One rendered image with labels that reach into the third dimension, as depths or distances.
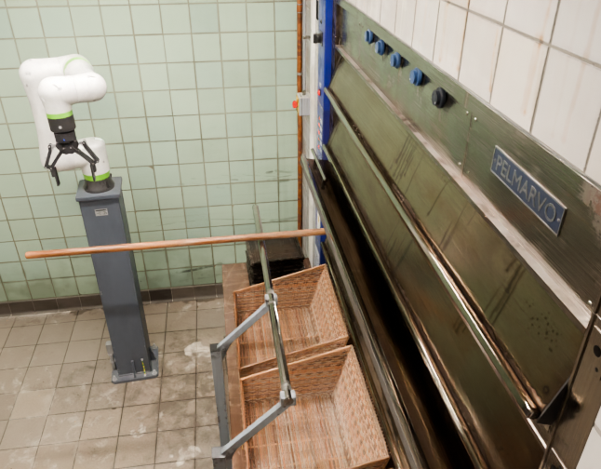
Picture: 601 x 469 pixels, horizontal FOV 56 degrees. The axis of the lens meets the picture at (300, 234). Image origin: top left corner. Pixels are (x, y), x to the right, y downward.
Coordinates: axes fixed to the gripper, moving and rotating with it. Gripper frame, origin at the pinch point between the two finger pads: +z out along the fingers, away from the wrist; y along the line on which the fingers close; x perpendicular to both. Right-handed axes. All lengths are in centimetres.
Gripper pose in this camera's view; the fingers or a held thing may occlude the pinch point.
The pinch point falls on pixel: (75, 180)
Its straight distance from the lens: 239.1
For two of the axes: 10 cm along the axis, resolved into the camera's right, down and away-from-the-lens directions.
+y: -9.7, 1.4, -1.8
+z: 0.4, 8.7, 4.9
